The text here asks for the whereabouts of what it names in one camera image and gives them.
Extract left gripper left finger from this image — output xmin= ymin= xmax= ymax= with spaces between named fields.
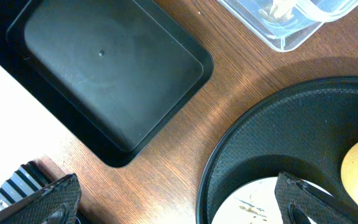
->
xmin=0 ymin=174 xmax=81 ymax=224

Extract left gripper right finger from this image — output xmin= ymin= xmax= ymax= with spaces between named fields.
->
xmin=275 ymin=172 xmax=358 ymax=224

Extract clear plastic waste bin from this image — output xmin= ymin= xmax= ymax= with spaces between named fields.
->
xmin=219 ymin=0 xmax=358 ymax=52

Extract grey plate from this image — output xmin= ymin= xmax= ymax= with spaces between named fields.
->
xmin=211 ymin=176 xmax=334 ymax=224

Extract food scraps on plate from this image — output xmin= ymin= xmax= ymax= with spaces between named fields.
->
xmin=236 ymin=194 xmax=269 ymax=223

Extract round black serving tray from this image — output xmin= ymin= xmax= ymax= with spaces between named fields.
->
xmin=196 ymin=77 xmax=358 ymax=223

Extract black rectangular tray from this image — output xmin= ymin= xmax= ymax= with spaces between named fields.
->
xmin=0 ymin=0 xmax=214 ymax=168

